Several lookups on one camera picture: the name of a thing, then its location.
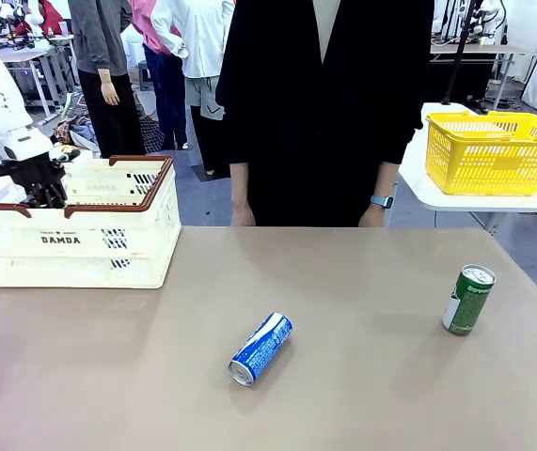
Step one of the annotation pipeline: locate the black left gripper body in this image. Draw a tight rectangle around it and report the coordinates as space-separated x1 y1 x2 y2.
9 157 67 192

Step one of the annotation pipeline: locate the person's black clad torso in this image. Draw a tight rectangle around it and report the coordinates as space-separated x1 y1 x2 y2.
214 0 437 229

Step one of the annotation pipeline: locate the blue drink can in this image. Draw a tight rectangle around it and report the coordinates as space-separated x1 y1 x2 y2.
227 310 295 388

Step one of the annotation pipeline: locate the yellow plastic basket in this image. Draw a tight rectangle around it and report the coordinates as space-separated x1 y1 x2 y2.
424 110 537 196

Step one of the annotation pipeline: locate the wooden top background desk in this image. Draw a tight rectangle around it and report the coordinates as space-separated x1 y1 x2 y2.
429 43 528 110

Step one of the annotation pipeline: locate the white shirt mannequin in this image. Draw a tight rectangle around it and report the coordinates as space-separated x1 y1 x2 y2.
150 0 237 179

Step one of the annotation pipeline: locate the pink shirt mannequin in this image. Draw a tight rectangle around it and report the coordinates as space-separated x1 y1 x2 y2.
128 0 189 151

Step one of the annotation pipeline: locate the person's right forearm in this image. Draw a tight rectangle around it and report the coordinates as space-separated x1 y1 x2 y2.
229 162 251 206

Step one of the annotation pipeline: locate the black pole stand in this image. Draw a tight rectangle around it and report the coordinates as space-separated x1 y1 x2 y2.
440 0 482 106

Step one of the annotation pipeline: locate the white basket brown rim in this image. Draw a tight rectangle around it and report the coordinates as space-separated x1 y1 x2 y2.
0 154 183 290

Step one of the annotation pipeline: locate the cluttered background robot rig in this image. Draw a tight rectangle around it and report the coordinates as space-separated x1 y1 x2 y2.
0 0 46 51

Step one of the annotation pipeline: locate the green drink can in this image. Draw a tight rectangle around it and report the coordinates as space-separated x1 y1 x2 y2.
441 263 498 336

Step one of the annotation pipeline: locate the person's right hand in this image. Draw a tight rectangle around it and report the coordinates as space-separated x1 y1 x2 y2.
229 200 257 228

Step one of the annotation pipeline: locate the dark grey storage box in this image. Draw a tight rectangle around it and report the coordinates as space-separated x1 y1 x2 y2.
136 59 155 91

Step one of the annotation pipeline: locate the grey shirt mannequin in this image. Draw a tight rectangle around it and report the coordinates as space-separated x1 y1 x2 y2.
67 0 148 160

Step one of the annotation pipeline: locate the person's left forearm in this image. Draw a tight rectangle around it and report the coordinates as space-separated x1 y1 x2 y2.
371 162 400 208

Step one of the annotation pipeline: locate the pile of clothes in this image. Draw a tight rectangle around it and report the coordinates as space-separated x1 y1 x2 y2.
50 91 166 160

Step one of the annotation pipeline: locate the grey background desk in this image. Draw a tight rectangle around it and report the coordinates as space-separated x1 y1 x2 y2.
0 33 77 119

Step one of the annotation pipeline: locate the white side table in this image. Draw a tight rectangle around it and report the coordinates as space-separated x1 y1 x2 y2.
397 101 537 213

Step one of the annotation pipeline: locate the person's left hand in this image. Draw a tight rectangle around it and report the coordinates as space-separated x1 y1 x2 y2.
357 204 387 229

